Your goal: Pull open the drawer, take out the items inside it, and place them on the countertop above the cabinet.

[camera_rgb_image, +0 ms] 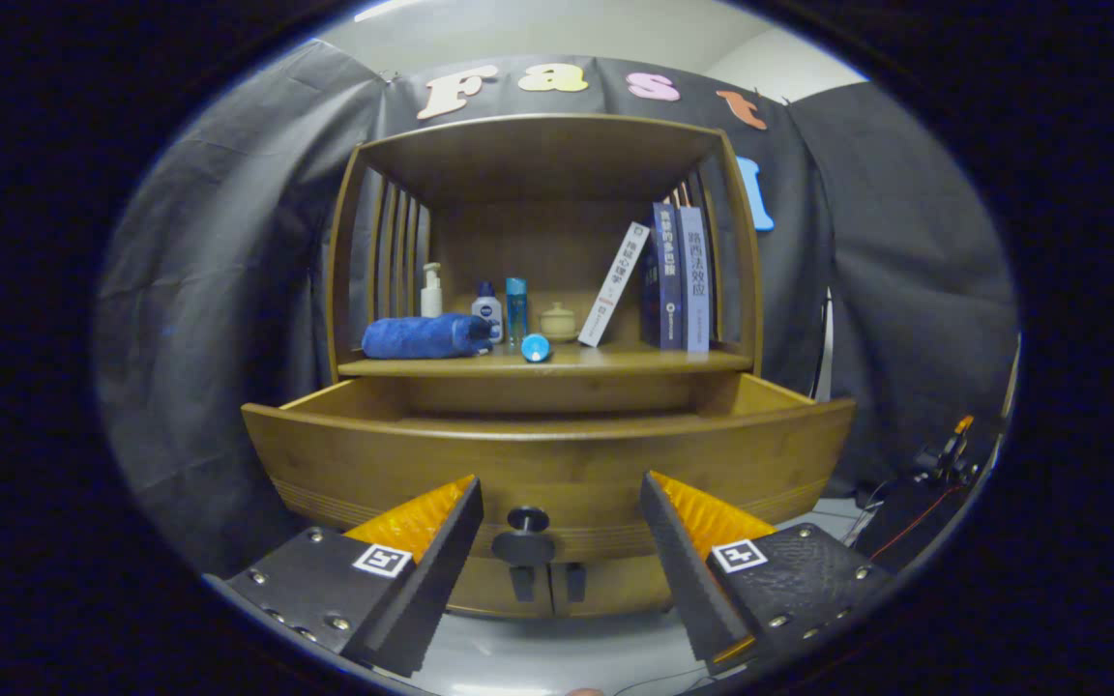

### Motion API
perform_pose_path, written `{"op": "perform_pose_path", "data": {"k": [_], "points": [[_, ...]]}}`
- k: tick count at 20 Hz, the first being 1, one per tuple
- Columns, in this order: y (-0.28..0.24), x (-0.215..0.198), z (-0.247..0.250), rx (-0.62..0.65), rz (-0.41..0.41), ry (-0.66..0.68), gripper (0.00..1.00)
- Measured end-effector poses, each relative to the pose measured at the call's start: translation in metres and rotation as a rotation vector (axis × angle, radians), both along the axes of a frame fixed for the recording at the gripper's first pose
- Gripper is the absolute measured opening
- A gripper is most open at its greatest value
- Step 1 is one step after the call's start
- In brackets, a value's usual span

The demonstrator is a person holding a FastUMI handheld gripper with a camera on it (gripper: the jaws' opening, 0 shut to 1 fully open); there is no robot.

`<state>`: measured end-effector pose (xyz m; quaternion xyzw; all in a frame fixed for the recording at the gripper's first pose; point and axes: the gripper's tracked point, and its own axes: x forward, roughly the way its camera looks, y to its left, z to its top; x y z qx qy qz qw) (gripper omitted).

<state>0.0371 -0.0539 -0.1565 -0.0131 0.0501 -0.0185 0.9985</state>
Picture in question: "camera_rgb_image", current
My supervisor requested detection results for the wooden countertop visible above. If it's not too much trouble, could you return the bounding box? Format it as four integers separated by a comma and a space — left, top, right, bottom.
337, 340, 754, 378

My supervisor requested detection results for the wooden drawer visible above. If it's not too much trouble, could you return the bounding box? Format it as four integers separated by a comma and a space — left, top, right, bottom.
241, 372, 857, 564

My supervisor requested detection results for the blue folded towel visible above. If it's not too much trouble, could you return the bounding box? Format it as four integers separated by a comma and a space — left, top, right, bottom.
362, 313, 495, 360

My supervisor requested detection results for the wooden cabinet door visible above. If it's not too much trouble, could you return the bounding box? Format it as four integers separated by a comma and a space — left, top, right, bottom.
446, 556, 553, 620
550, 556, 684, 615

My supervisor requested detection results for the black equipment with orange clamp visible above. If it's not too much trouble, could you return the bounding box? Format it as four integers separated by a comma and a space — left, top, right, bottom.
852, 416, 993, 571

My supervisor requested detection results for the dark blue book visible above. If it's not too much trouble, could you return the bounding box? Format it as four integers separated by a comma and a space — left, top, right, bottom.
642, 202, 685, 351

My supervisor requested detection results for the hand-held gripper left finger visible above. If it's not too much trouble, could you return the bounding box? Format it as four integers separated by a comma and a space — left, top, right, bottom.
204, 476, 484, 678

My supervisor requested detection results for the pale blue book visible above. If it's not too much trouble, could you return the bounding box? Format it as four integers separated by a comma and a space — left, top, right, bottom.
678, 206, 712, 353

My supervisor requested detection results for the white book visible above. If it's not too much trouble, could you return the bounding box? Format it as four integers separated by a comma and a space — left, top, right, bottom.
578, 222, 652, 348

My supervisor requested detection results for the wooden cabinet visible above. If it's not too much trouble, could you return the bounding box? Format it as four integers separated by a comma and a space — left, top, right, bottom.
327, 113, 764, 620

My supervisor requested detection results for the clear blue bottle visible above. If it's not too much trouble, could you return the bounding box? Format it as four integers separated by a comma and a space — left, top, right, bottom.
505, 277, 529, 347

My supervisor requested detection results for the beige lidded teacup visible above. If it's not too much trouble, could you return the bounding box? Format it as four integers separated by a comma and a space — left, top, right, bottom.
540, 303, 579, 343

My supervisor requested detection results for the black round drawer knob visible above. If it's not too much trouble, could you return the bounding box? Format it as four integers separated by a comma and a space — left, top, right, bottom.
491, 506, 558, 566

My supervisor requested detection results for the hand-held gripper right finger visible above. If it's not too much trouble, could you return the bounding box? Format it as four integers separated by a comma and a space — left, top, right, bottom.
640, 471, 896, 675

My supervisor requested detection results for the white bottle blue cap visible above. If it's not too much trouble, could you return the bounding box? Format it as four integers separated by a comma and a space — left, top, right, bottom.
471, 281, 504, 344

